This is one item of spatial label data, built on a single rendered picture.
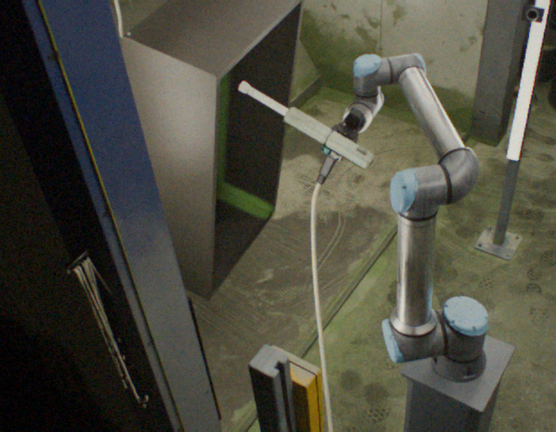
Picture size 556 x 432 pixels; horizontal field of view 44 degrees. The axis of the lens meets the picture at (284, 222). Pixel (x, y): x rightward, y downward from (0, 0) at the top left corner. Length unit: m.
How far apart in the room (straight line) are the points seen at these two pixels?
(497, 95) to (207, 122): 2.44
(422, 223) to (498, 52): 2.35
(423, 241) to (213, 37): 0.93
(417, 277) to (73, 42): 1.23
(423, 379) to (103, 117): 1.52
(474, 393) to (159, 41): 1.56
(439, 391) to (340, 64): 2.80
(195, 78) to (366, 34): 2.48
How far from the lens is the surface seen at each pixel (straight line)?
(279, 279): 3.60
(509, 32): 4.13
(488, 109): 4.41
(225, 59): 2.19
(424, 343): 2.30
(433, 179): 1.93
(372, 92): 2.38
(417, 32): 4.36
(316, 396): 1.46
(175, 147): 2.43
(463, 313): 2.35
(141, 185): 1.58
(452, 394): 2.48
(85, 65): 1.37
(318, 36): 4.75
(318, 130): 2.17
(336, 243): 3.76
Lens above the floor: 2.71
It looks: 43 degrees down
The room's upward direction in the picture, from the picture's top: 6 degrees counter-clockwise
